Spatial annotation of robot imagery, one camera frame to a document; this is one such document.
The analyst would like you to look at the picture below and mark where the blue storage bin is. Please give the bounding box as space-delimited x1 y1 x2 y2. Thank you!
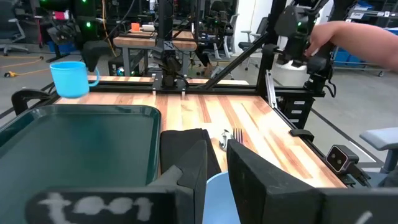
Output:
333 47 369 67

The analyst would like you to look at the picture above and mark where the fork with teal handle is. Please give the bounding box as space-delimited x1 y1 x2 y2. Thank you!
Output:
233 128 244 146

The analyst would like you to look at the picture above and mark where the black edge clamp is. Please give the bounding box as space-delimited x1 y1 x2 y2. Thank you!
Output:
289 128 315 143

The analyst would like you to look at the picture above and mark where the person's hand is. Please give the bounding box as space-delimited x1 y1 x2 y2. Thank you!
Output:
303 21 338 58

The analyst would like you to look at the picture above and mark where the black controller box stack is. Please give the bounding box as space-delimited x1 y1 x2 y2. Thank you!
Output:
277 93 315 130

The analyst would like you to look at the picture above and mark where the blue round bowl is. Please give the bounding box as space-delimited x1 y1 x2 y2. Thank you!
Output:
202 170 242 224

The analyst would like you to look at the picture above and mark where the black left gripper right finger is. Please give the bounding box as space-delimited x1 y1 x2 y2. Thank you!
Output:
226 139 323 224

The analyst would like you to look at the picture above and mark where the bright blue plastic cup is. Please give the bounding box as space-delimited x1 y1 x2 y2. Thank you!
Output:
49 60 101 100

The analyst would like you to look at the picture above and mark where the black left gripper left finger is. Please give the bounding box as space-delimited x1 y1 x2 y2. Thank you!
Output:
148 139 208 224

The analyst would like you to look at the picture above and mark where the silver aluminium profile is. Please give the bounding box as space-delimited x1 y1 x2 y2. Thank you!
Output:
265 70 279 110

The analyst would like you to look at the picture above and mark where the yellow floor cable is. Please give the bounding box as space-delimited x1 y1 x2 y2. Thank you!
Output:
0 55 45 78

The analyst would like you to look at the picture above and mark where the grey office chair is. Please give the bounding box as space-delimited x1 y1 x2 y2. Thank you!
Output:
238 16 270 72

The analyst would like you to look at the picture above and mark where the dark green plastic tray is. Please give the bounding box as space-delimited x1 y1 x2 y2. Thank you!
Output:
0 104 162 224

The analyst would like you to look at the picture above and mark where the spoon with teal handle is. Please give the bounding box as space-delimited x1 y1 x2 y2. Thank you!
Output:
218 129 234 152

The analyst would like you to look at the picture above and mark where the grey padded chair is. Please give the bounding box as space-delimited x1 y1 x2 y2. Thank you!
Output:
359 126 398 188

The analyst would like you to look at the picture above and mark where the person's forearm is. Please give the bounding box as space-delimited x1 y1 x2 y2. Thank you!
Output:
329 21 398 73

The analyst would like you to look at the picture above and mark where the small black depth camera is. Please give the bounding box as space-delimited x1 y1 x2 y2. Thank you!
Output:
325 144 371 187

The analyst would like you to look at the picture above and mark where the black cloth napkin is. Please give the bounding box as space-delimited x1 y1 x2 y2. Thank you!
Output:
159 128 222 180

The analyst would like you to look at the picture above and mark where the dark office chair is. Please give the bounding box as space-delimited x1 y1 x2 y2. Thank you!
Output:
0 0 30 57

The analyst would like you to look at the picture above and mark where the wooden workbench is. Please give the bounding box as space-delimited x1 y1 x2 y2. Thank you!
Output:
113 29 198 78

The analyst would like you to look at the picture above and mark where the black arched cable loop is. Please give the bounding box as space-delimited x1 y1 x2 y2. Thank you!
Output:
11 88 53 116

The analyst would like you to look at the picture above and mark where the metal shelf cart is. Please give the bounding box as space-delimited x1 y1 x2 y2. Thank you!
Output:
332 0 398 78

